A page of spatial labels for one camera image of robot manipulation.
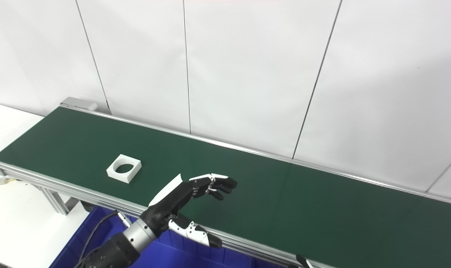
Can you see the green conveyor belt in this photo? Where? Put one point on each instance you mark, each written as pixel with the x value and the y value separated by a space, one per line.
pixel 285 208
pixel 80 191

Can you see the aluminium conveyor leg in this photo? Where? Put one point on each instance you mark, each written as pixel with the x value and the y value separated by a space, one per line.
pixel 56 203

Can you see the white square part with hole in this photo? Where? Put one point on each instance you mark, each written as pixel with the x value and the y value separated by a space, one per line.
pixel 130 176

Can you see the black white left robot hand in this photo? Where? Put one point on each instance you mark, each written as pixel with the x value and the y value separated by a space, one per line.
pixel 173 199

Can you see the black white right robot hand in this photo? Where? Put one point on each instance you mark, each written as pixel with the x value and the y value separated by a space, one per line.
pixel 302 261

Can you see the grey conveyor end housing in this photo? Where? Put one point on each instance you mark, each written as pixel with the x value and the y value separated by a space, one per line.
pixel 78 102

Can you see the blue bin with white parts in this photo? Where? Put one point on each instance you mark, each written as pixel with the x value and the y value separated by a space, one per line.
pixel 165 257

